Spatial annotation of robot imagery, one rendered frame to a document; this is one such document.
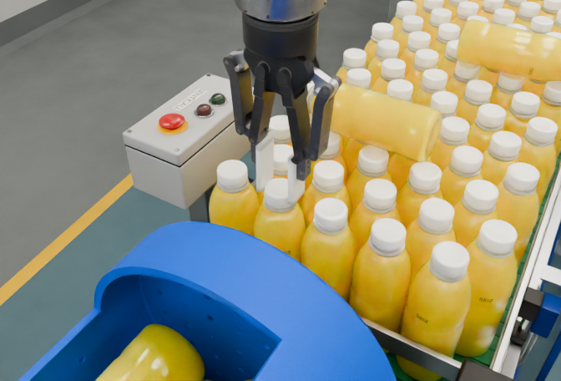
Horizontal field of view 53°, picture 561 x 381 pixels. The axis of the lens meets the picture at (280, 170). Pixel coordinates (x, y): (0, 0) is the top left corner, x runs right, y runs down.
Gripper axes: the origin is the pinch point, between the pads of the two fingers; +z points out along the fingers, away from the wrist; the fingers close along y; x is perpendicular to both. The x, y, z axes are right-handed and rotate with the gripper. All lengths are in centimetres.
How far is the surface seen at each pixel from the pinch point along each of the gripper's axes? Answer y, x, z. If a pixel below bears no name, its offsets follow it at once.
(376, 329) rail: 16.0, -4.4, 14.6
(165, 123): -19.8, 2.1, 1.3
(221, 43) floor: -168, 208, 112
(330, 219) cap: 7.8, -1.9, 2.7
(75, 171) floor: -149, 73, 112
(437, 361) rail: 23.6, -4.4, 15.2
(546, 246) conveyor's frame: 31.1, 29.6, 22.8
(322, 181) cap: 3.6, 4.4, 3.3
